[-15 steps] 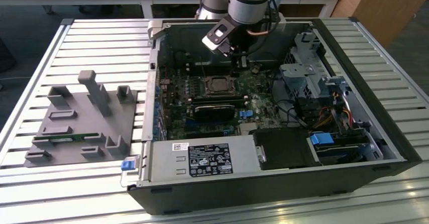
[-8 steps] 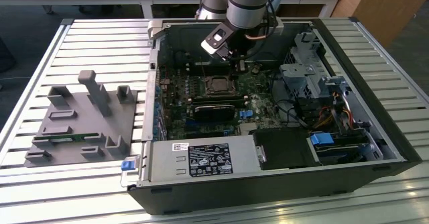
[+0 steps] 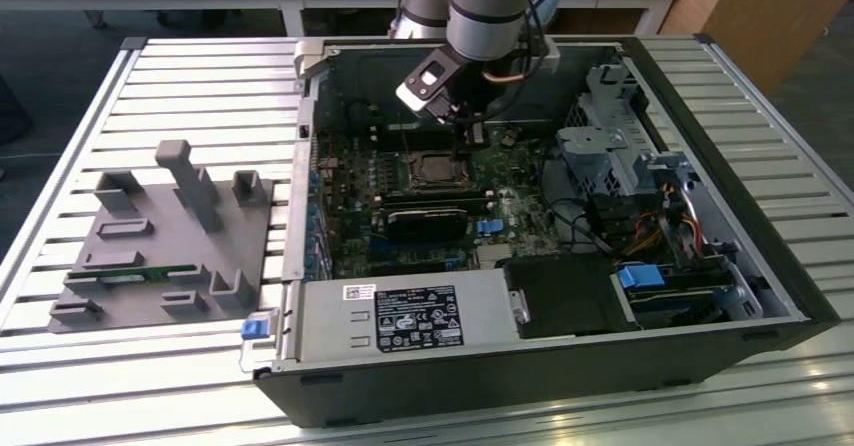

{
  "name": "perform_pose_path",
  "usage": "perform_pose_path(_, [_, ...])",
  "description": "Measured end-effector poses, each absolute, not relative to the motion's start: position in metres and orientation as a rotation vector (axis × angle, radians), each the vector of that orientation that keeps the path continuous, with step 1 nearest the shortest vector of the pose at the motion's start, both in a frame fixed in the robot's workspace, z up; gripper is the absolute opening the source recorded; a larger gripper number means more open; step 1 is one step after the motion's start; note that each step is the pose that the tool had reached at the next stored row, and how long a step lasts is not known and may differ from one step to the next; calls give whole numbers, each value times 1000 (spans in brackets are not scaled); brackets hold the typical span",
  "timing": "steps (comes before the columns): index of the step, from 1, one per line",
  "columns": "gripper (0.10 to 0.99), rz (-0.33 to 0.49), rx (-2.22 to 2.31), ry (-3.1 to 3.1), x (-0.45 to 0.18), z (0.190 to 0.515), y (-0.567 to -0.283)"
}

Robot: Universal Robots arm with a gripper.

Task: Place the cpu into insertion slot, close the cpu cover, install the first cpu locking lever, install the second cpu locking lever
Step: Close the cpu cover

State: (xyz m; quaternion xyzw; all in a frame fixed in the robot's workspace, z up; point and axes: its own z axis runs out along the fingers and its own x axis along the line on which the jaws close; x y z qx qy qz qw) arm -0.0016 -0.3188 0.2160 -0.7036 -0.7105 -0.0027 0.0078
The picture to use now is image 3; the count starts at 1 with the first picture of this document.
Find black RAM stick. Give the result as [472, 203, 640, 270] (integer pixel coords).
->
[380, 198, 488, 212]
[380, 190, 485, 203]

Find black internal cable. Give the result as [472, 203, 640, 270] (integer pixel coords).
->
[540, 196, 619, 257]

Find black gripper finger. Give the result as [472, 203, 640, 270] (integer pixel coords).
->
[450, 115, 466, 165]

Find small square silver CPU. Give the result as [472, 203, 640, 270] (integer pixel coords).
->
[418, 157, 461, 182]

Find green motherboard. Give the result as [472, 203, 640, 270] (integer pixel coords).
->
[310, 124, 585, 281]

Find blue disk carrier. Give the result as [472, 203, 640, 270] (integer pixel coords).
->
[615, 263, 667, 291]

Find black open PC case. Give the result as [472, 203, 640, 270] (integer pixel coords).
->
[250, 34, 840, 430]

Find black RAM slot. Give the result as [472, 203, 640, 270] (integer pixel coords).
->
[370, 122, 476, 140]
[372, 134, 476, 151]

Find black plastic drive cover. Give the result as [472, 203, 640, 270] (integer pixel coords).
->
[500, 254, 640, 341]

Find grey power supply with label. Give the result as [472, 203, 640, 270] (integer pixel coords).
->
[290, 279, 523, 363]

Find wooden cabinet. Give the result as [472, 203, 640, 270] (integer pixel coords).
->
[659, 0, 854, 96]

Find black graphics card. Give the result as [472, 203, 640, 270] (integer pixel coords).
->
[382, 207, 469, 242]

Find black expansion slot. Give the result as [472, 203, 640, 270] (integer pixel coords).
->
[364, 259, 462, 276]

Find black camera cable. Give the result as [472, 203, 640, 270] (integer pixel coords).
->
[465, 0, 543, 123]

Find green RAM stick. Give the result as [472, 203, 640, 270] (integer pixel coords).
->
[68, 264, 202, 284]

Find small silver finned heatsink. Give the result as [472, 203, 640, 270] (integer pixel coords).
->
[476, 244, 516, 269]

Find silver metal drive cage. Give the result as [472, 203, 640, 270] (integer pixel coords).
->
[555, 63, 669, 198]

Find yellow and red wire bundle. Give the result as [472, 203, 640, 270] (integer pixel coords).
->
[625, 209, 707, 258]

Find grey parts rack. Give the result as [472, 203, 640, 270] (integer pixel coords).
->
[49, 138, 278, 336]

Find grey-blue plastic bracket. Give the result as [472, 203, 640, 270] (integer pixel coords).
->
[637, 150, 689, 180]

